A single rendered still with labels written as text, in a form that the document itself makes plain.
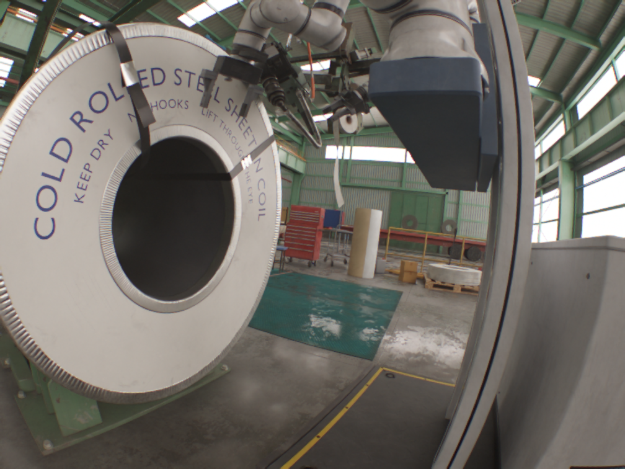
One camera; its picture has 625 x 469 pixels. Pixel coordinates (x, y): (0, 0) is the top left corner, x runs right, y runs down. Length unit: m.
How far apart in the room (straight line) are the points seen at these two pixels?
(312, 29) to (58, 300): 0.87
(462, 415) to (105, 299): 0.82
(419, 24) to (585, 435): 0.67
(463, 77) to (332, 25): 0.47
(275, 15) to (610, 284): 0.78
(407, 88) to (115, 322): 0.81
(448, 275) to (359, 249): 1.74
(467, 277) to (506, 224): 5.04
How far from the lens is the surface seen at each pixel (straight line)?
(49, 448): 1.15
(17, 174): 0.68
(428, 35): 0.46
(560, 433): 0.51
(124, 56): 0.76
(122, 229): 1.68
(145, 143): 0.79
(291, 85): 1.09
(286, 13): 0.72
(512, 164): 0.53
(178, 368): 1.04
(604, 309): 0.45
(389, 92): 0.41
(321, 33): 0.78
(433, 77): 0.41
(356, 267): 5.47
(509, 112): 0.56
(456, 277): 5.46
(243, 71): 0.84
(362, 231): 5.44
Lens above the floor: 0.80
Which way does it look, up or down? 1 degrees down
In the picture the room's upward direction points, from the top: 7 degrees clockwise
